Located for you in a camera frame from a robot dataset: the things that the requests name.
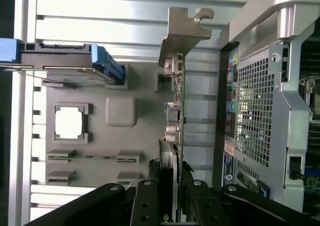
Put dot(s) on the green RAM stick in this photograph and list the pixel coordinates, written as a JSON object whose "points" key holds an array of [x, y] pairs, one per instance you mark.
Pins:
{"points": [[80, 157]]}

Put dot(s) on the hard disk in blue caddy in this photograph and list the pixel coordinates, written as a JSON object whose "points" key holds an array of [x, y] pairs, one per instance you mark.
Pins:
{"points": [[57, 56]]}

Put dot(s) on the black case lock latch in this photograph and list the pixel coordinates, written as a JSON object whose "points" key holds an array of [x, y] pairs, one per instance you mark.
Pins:
{"points": [[296, 168]]}

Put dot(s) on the grey parts rack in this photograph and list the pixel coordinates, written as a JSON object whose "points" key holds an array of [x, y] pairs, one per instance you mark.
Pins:
{"points": [[147, 98]]}

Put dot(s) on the CPU socket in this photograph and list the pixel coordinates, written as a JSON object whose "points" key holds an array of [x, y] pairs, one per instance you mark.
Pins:
{"points": [[312, 96]]}

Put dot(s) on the silver CPU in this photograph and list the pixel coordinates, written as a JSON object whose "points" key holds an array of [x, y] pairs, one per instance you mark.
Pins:
{"points": [[68, 122]]}

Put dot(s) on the black open PC case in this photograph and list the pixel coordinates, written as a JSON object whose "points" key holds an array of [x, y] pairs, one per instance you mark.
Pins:
{"points": [[292, 126]]}

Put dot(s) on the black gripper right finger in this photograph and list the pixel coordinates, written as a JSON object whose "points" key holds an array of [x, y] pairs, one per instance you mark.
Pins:
{"points": [[200, 206]]}

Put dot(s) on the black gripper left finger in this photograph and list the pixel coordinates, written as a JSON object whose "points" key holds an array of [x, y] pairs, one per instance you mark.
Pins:
{"points": [[147, 206]]}

